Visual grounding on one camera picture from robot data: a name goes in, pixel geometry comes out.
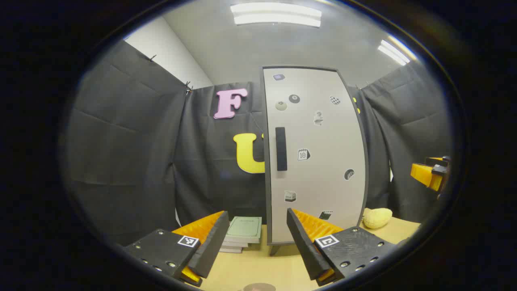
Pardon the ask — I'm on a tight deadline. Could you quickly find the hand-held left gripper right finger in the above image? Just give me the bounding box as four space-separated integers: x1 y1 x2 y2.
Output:
287 208 398 287

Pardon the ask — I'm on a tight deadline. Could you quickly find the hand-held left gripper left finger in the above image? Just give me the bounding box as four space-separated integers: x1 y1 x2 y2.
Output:
123 210 231 287

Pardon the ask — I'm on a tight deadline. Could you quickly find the beige cabinet door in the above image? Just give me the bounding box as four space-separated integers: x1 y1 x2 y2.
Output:
263 67 369 245

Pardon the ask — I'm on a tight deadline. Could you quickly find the black cabinet door handle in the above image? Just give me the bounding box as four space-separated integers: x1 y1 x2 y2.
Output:
275 127 288 171

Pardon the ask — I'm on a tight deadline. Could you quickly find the dark grey cabinet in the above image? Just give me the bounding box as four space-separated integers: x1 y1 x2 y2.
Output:
261 65 370 256

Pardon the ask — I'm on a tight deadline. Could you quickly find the yellow toy bread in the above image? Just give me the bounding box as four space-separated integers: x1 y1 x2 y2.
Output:
362 207 393 230

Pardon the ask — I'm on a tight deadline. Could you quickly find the long ceiling light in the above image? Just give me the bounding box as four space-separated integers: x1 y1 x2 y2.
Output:
230 2 322 28
378 39 410 66

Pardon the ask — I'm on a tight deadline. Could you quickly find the black backdrop cloth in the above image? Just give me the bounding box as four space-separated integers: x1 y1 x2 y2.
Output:
65 38 453 247

